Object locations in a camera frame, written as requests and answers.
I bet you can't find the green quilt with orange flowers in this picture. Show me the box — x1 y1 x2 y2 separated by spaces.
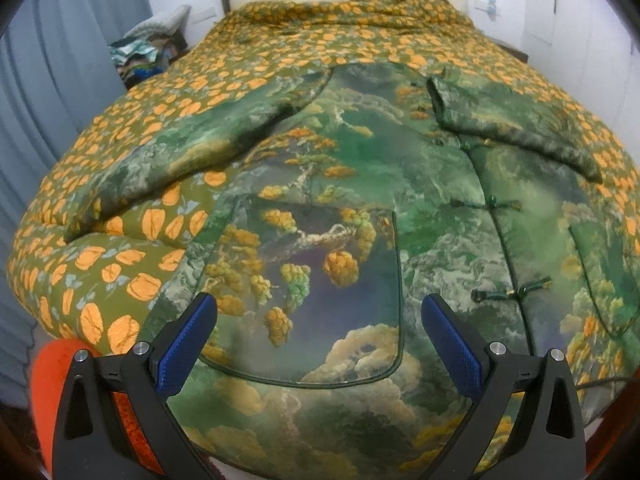
8 0 639 353

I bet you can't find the green landscape print padded jacket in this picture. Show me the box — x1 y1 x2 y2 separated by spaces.
65 63 639 479

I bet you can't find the white wall socket with plug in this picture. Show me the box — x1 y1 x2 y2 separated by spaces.
474 0 499 21

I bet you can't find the blue grey curtain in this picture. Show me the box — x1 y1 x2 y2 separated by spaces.
0 0 154 409

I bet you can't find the orange fleece blanket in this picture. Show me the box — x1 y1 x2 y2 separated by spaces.
30 338 164 474

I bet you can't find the dark wooden nightstand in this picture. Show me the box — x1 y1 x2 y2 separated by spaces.
494 39 528 64

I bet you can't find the white wardrobe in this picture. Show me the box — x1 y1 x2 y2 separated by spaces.
523 0 640 160

